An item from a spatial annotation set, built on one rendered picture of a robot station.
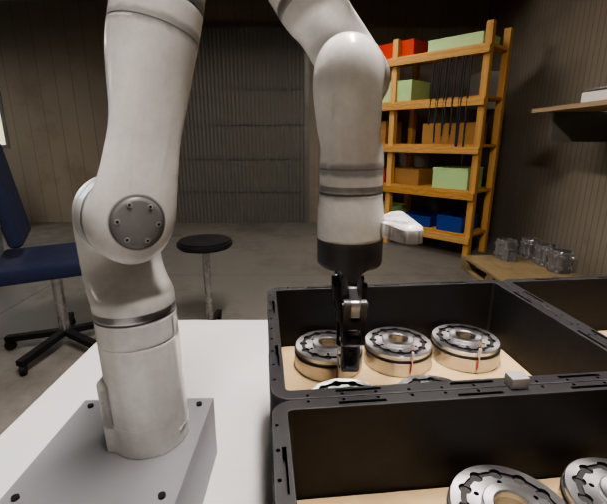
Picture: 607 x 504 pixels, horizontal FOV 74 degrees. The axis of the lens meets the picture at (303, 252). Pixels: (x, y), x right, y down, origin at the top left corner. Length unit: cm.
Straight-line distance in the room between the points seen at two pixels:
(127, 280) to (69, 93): 617
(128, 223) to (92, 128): 607
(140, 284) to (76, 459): 23
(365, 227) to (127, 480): 38
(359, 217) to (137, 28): 28
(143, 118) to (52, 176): 640
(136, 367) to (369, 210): 31
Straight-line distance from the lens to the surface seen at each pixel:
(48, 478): 60
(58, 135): 672
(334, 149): 42
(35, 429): 86
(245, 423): 75
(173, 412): 55
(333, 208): 43
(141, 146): 44
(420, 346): 65
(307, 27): 46
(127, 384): 52
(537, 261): 395
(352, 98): 41
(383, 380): 62
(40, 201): 699
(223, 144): 586
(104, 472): 57
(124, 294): 49
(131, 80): 45
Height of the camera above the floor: 116
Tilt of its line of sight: 16 degrees down
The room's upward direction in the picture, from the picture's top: straight up
